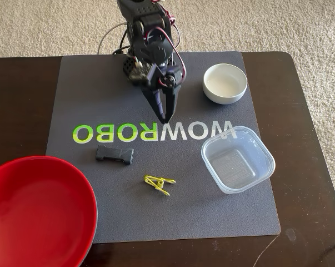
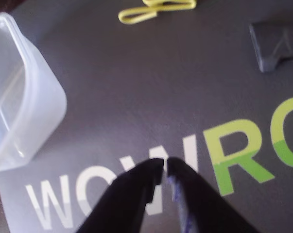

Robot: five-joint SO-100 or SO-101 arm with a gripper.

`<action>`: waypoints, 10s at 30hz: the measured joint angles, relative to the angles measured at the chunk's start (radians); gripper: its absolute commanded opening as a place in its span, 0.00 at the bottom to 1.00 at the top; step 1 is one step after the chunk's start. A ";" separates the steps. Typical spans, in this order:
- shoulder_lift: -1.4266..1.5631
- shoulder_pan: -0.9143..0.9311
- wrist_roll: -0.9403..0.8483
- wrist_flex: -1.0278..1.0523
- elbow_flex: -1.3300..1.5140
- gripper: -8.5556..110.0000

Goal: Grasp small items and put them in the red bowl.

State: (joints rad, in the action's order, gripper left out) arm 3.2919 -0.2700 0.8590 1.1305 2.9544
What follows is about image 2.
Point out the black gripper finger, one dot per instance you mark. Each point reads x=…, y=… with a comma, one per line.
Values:
x=122, y=201
x=204, y=208

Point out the clear square plastic container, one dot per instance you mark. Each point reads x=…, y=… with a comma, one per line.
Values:
x=32, y=97

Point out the grey mat with WOWROBO print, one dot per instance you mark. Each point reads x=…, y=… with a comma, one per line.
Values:
x=141, y=85

